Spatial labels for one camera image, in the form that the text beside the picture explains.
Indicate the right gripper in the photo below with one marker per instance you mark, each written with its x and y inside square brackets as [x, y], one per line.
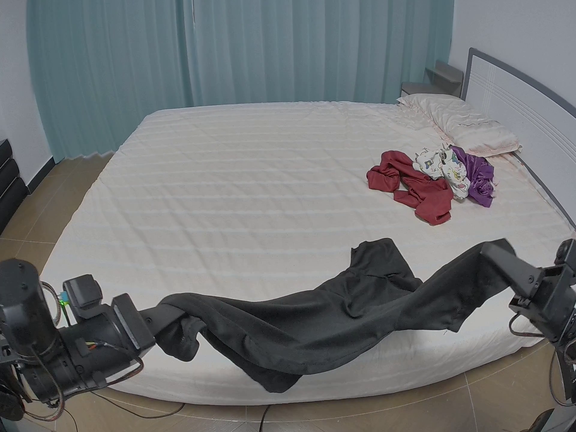
[546, 299]

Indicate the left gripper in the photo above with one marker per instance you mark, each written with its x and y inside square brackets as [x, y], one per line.
[105, 331]

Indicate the black T-shirt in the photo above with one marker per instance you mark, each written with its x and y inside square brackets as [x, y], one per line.
[315, 322]

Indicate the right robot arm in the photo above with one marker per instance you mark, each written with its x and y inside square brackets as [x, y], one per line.
[568, 353]

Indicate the bed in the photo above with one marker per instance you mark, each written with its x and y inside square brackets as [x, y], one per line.
[247, 173]

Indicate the purple garment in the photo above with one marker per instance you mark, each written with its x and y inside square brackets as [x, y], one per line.
[479, 178]

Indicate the dark red garment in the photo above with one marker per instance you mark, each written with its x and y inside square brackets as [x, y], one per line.
[427, 196]

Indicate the white printed garment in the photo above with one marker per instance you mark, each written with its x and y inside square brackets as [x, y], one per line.
[434, 162]

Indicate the cream pillow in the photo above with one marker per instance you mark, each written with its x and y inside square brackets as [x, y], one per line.
[468, 122]

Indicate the grey bedside table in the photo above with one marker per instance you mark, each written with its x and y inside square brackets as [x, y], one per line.
[432, 87]

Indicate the black chest of drawers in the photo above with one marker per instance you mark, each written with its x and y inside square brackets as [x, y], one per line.
[10, 182]

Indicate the blue-green curtain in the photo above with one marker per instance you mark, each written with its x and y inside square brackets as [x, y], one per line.
[315, 34]
[108, 61]

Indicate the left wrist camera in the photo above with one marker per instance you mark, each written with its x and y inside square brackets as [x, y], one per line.
[85, 293]

